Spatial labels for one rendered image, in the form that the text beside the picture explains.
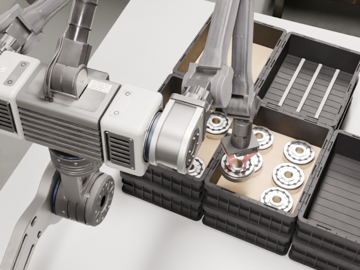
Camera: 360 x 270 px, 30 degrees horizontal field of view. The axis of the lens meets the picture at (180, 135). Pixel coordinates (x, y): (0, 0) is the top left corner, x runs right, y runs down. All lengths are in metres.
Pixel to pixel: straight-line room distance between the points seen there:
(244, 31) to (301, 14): 2.40
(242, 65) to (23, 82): 0.61
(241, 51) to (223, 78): 0.25
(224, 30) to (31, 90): 0.48
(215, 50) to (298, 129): 0.76
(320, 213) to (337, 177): 0.16
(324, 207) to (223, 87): 0.74
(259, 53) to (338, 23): 1.60
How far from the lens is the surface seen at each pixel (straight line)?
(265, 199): 2.12
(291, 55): 2.63
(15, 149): 3.42
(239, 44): 1.81
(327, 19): 4.18
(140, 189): 2.24
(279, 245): 2.15
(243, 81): 1.82
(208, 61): 1.60
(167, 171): 2.08
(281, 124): 2.30
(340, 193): 2.22
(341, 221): 2.16
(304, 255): 2.15
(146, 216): 2.26
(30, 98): 1.48
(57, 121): 1.48
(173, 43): 2.84
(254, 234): 2.16
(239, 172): 2.04
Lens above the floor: 2.56
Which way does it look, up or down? 49 degrees down
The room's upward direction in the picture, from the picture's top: 1 degrees clockwise
